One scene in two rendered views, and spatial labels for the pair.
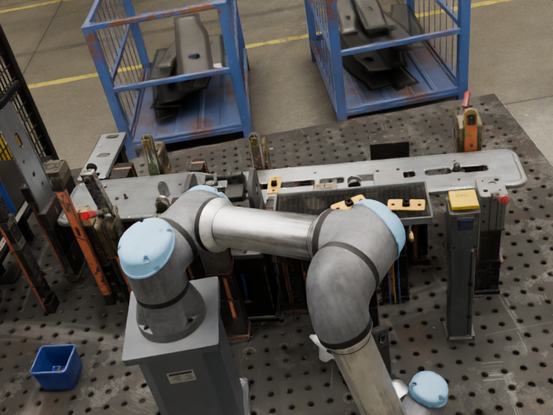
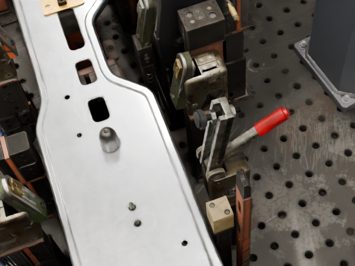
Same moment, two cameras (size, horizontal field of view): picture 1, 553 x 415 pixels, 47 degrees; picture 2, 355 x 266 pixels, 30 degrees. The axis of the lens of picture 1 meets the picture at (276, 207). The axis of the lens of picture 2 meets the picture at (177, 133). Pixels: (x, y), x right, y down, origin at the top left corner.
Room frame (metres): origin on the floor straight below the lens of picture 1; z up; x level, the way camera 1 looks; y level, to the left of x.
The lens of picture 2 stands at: (1.70, 0.89, 2.00)
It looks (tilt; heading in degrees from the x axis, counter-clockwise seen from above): 61 degrees down; 248
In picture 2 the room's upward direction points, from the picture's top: 9 degrees counter-clockwise
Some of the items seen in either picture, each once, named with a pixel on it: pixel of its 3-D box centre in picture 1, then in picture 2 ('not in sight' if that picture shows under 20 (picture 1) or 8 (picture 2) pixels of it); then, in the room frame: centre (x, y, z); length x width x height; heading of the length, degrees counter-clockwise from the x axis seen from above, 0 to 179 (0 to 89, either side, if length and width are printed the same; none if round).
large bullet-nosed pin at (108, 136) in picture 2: (163, 190); (109, 139); (1.60, 0.33, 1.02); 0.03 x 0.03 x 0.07
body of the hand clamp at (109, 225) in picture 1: (124, 263); (226, 202); (1.46, 0.48, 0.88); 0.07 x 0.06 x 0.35; 169
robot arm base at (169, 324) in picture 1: (166, 300); not in sight; (0.98, 0.27, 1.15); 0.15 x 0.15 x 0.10
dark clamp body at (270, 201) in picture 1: (286, 257); not in sight; (1.34, 0.00, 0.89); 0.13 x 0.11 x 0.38; 169
